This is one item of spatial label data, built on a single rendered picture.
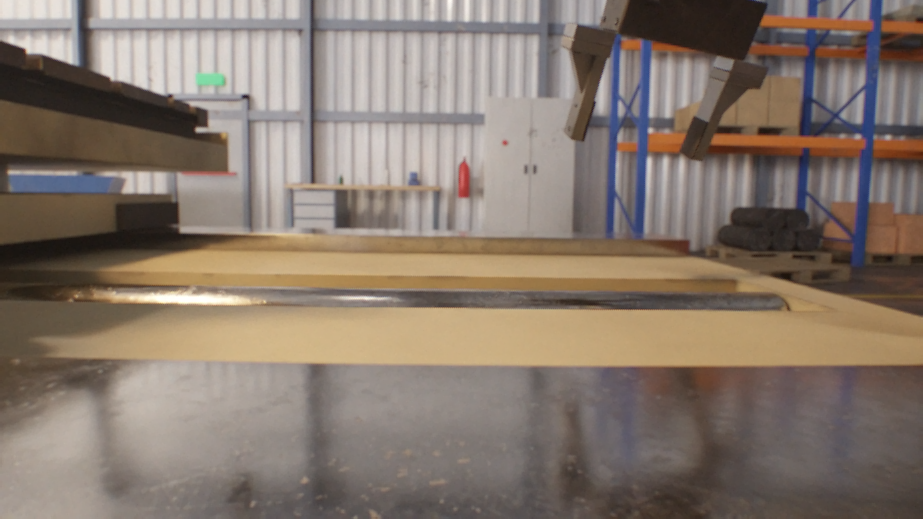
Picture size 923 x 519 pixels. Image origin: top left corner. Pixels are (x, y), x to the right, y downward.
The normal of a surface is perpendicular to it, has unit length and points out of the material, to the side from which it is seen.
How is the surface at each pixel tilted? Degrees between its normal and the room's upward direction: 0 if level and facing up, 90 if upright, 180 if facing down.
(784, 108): 90
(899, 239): 90
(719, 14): 114
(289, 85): 90
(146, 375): 0
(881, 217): 90
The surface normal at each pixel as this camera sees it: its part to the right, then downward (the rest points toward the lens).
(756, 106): 0.01, 0.08
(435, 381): 0.01, -1.00
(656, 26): 0.09, 0.47
